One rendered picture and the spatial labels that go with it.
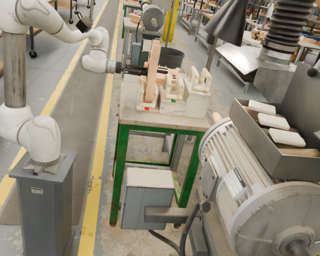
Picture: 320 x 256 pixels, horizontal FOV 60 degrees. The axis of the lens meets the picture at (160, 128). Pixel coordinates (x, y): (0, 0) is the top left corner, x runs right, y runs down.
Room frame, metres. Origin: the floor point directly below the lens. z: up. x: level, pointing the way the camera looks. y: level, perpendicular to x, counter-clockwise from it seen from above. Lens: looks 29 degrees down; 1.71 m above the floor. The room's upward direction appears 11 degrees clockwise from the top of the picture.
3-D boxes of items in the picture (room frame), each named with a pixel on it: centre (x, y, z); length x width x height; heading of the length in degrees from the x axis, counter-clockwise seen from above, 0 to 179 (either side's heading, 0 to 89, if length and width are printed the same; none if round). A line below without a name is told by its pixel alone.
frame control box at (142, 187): (0.67, -0.04, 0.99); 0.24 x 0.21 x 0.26; 12
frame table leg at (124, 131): (1.48, 0.21, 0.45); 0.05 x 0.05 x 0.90; 12
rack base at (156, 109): (1.74, 0.12, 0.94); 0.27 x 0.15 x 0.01; 9
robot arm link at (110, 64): (1.71, 0.38, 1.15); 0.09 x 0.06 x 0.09; 8
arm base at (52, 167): (1.19, 0.59, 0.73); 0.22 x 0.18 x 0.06; 4
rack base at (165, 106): (1.76, -0.04, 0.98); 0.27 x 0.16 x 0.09; 9
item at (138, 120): (1.80, 0.02, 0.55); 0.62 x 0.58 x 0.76; 12
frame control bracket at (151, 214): (0.68, -0.10, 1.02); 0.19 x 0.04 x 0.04; 102
